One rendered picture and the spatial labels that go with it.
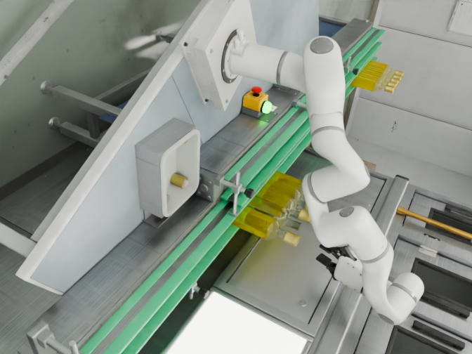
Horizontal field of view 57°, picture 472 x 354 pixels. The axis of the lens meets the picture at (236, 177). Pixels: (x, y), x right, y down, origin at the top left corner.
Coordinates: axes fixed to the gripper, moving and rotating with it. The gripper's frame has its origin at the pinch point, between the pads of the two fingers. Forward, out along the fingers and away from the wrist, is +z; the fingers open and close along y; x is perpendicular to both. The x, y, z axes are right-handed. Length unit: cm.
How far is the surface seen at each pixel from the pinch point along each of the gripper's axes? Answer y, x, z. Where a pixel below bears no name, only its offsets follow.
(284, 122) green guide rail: 14, -31, 44
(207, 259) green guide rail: -3.1, 26.3, 24.1
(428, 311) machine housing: -14.7, -17.7, -30.7
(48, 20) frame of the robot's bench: 46, 26, 102
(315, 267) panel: -12.5, -3.5, 3.2
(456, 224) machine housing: -17, -67, -20
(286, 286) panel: -12.5, 9.8, 5.0
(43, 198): -15, 44, 95
